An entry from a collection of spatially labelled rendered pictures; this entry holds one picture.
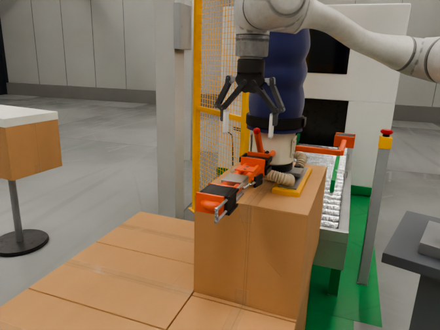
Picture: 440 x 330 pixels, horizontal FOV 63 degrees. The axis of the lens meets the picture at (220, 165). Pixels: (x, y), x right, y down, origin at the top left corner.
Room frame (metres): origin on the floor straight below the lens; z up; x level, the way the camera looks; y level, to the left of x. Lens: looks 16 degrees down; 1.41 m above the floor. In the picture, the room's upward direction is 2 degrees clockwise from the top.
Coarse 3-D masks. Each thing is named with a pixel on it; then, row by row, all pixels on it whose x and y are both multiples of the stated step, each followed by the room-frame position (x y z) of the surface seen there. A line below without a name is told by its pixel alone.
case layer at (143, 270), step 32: (128, 224) 1.77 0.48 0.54; (160, 224) 1.79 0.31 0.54; (192, 224) 1.80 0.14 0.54; (96, 256) 1.44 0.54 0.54; (128, 256) 1.45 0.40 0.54; (160, 256) 1.46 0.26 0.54; (192, 256) 1.47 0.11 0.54; (32, 288) 1.20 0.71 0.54; (64, 288) 1.20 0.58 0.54; (96, 288) 1.21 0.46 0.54; (128, 288) 1.21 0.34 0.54; (160, 288) 1.22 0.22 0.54; (192, 288) 1.23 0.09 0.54; (0, 320) 1.02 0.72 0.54; (32, 320) 1.02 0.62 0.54; (64, 320) 1.03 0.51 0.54; (96, 320) 1.03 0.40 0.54; (128, 320) 1.04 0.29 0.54; (160, 320) 1.04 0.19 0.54; (192, 320) 1.05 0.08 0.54; (224, 320) 1.05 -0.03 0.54; (256, 320) 1.06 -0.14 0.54; (288, 320) 1.06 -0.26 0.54
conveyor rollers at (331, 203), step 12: (300, 144) 3.87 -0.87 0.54; (312, 156) 3.38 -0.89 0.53; (324, 156) 3.35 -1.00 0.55; (336, 180) 2.63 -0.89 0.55; (324, 192) 2.38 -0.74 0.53; (336, 192) 2.37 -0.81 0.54; (324, 204) 2.13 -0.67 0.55; (336, 204) 2.18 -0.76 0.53; (324, 216) 1.96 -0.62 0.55; (336, 216) 1.95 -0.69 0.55; (336, 228) 1.84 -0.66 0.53
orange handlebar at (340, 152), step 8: (344, 144) 1.48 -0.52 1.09; (264, 152) 1.33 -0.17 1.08; (272, 152) 1.31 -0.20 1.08; (312, 152) 1.40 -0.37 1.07; (320, 152) 1.38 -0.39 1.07; (328, 152) 1.37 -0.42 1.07; (336, 152) 1.36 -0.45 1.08; (240, 168) 1.08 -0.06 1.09; (248, 168) 1.08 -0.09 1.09; (256, 168) 1.08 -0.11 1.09; (224, 184) 0.94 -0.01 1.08; (208, 200) 0.82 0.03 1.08; (208, 208) 0.80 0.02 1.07
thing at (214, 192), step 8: (208, 184) 0.91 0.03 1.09; (216, 184) 0.90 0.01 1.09; (200, 192) 0.83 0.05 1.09; (208, 192) 0.84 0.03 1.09; (216, 192) 0.84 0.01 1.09; (224, 192) 0.84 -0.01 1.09; (200, 200) 0.83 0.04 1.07; (216, 200) 0.82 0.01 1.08; (200, 208) 0.83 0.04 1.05; (224, 208) 0.82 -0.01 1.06
